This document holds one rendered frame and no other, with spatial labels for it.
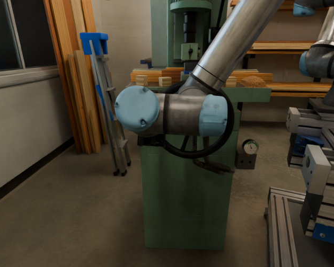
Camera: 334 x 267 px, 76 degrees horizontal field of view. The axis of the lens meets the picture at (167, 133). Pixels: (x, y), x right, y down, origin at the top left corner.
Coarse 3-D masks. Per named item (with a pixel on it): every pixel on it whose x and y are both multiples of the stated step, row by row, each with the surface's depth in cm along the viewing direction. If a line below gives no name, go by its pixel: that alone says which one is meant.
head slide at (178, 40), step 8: (176, 16) 101; (200, 16) 101; (176, 24) 103; (200, 24) 102; (176, 32) 104; (200, 32) 103; (176, 40) 105; (200, 40) 105; (176, 48) 106; (200, 48) 106; (176, 56) 108; (200, 56) 107
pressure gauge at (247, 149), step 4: (248, 140) 90; (252, 140) 90; (244, 144) 90; (248, 144) 90; (252, 144) 90; (256, 144) 90; (244, 148) 91; (248, 148) 90; (252, 148) 90; (256, 148) 90; (248, 152) 91; (252, 152) 91; (256, 152) 91
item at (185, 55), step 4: (184, 44) 93; (188, 44) 93; (192, 44) 93; (196, 44) 93; (184, 48) 94; (188, 48) 94; (192, 48) 94; (196, 48) 94; (184, 52) 94; (188, 52) 94; (192, 52) 94; (196, 52) 94; (184, 56) 95; (188, 56) 95; (192, 56) 95; (196, 56) 95
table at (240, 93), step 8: (152, 88) 89; (160, 88) 89; (224, 88) 88; (232, 88) 88; (240, 88) 88; (248, 88) 88; (256, 88) 88; (264, 88) 87; (232, 96) 89; (240, 96) 89; (248, 96) 89; (256, 96) 89; (264, 96) 89
